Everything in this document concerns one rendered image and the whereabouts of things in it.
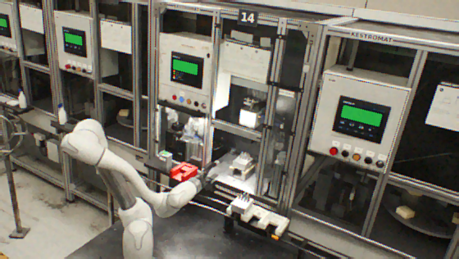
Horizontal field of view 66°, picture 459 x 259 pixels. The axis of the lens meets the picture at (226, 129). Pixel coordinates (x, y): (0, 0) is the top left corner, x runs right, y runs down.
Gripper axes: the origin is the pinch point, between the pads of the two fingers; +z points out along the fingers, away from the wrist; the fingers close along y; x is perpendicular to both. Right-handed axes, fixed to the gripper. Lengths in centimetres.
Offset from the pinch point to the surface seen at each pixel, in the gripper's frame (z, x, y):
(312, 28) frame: 21, -38, 88
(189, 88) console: 20, 36, 38
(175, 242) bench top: -24, 10, -44
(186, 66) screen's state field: 18, 38, 53
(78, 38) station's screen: 18, 139, 55
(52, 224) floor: -8, 158, -112
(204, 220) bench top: 5.0, 7.5, -44.4
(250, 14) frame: 21, -1, 90
